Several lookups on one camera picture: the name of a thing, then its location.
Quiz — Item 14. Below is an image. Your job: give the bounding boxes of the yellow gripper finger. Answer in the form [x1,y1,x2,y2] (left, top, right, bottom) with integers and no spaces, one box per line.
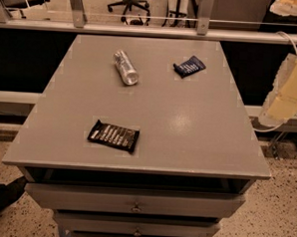
[258,53,297,127]

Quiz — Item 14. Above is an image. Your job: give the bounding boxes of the silver redbull can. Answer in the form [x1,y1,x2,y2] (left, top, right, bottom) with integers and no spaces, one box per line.
[114,50,139,86]

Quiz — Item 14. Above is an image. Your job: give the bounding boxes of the blue snack packet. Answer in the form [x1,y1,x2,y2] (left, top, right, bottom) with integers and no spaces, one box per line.
[173,56,206,79]

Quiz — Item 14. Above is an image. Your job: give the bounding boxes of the grey drawer cabinet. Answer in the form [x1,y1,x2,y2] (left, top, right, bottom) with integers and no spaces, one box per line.
[4,35,270,237]

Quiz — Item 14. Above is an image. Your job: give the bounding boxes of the black snack bar wrapper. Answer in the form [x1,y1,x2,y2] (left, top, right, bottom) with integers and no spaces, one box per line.
[88,119,140,152]

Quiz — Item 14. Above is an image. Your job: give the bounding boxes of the black office chair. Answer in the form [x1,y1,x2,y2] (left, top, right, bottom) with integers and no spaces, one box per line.
[108,0,151,26]

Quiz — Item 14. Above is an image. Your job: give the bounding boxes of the white cable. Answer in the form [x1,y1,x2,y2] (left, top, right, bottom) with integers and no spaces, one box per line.
[251,30,297,135]

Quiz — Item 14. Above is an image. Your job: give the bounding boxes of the metal railing frame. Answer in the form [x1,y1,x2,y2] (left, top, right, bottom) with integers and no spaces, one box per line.
[0,0,297,45]

